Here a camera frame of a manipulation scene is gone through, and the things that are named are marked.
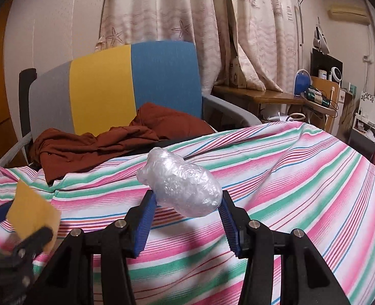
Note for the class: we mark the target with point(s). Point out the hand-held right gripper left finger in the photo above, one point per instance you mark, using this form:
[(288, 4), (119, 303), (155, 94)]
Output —
[(144, 225)]

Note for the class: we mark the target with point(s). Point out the yellow sponge block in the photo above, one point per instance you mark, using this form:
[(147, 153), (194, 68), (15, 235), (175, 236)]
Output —
[(32, 209)]

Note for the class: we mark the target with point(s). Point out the rust brown garment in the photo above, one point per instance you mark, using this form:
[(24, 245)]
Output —
[(111, 143)]

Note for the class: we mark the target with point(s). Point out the white storage shelf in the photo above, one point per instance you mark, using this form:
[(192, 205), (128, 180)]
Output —
[(365, 117)]

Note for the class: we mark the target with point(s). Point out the white steam iron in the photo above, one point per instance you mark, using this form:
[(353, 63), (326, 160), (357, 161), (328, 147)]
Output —
[(321, 39)]

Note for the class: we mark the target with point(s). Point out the pink green striped tablecloth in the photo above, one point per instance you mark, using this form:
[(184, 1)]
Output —
[(286, 171)]

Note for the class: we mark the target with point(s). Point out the small white jar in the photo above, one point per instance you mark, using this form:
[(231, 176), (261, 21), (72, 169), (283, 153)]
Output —
[(322, 74)]

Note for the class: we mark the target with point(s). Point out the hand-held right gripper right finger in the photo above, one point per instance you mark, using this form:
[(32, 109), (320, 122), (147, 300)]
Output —
[(230, 227)]

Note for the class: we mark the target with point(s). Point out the beige patterned curtain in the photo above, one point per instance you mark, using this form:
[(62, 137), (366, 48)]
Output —
[(174, 6)]

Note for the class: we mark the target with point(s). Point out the grey yellow blue chair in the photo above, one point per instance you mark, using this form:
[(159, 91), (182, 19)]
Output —
[(162, 76)]

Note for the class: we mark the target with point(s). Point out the blue round appliance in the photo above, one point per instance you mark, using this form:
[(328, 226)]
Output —
[(302, 84)]

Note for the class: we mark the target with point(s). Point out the black cabinet box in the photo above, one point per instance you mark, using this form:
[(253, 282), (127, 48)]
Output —
[(322, 60)]

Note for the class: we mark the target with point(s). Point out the beige air conditioner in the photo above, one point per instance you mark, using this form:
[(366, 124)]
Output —
[(349, 13)]

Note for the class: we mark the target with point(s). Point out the dark green handheld device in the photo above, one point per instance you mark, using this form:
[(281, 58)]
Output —
[(317, 98)]

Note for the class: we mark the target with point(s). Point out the white curved stand pole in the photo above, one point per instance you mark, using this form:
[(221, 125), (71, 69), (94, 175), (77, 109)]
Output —
[(300, 31)]

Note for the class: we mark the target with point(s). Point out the clear plastic ball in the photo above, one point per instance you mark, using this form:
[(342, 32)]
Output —
[(181, 184)]

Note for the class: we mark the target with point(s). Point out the printed paper bag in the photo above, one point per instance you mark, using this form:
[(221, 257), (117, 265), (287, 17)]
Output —
[(238, 73)]

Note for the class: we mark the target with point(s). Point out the black upright post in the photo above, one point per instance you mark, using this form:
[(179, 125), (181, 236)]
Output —
[(25, 101)]

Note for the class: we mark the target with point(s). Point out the wooden desk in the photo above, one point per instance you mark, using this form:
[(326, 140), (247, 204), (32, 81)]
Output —
[(263, 97)]

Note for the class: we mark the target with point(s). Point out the small white round fan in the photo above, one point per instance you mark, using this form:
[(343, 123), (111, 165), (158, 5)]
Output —
[(336, 73)]

